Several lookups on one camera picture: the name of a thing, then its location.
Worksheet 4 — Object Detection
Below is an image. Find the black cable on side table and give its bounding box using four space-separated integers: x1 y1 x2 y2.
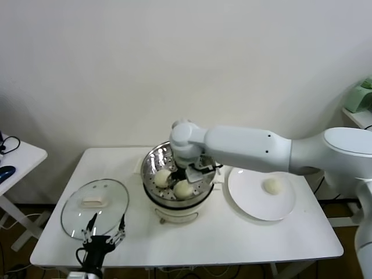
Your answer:
0 136 21 156

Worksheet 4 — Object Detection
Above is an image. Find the white side table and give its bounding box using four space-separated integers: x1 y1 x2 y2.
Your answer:
0 141 49 252

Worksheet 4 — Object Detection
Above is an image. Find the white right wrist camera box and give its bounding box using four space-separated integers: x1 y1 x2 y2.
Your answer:
185 164 214 183

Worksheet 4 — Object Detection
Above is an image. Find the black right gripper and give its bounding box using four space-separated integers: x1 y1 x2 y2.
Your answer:
167 162 192 185

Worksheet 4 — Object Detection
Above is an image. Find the green appliance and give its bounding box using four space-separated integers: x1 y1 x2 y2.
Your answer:
345 76 372 113

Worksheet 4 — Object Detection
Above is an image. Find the white round plate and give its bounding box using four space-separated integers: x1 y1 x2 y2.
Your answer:
227 167 297 221

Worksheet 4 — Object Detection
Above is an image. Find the stainless steel steamer basket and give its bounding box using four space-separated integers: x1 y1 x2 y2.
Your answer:
140 141 216 209

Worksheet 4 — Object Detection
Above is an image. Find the white floor cable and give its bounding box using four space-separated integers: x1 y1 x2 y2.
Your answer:
0 213 43 230

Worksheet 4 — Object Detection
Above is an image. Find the blue computer mouse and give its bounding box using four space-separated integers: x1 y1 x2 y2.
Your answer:
0 165 16 184

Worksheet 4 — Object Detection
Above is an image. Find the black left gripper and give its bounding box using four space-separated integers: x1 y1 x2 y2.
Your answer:
80 213 127 270

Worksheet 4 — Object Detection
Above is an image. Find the glass lid with white handle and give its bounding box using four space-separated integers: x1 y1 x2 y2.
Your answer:
60 178 130 241

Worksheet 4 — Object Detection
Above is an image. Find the white steamed baozi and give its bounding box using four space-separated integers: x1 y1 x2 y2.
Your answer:
263 177 283 195
173 180 194 200
153 169 172 188

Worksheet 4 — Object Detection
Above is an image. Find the white electric cooker pot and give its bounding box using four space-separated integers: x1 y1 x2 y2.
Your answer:
133 156 225 225

